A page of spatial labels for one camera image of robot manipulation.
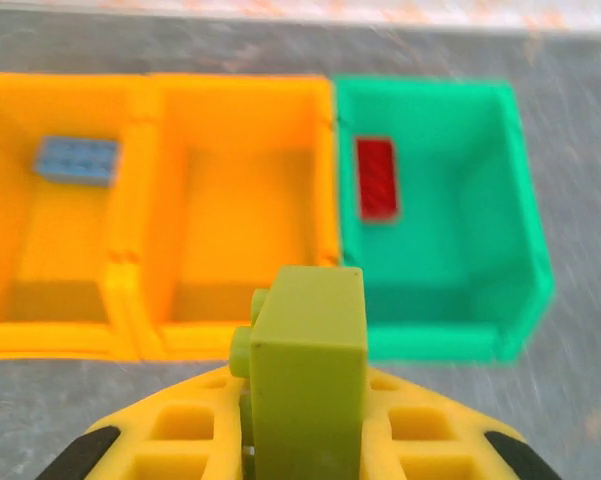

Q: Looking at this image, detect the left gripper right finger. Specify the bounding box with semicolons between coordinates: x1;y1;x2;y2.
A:
359;367;561;480

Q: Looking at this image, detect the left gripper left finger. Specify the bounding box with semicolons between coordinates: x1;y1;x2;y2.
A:
37;367;254;480

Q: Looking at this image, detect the lime green lego brick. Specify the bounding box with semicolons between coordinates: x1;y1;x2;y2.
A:
228;265;370;480

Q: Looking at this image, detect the green plastic bin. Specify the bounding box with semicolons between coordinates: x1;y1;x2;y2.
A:
332;74;556;369

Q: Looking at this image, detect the yellow plastic bin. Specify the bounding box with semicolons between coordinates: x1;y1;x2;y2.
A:
127;73;342;362
0;71;151;362

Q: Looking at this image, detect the red lego brick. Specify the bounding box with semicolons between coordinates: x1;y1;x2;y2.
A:
355;135;402;224

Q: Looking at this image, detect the blue lego brick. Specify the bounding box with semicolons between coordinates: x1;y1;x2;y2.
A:
32;135;124;189

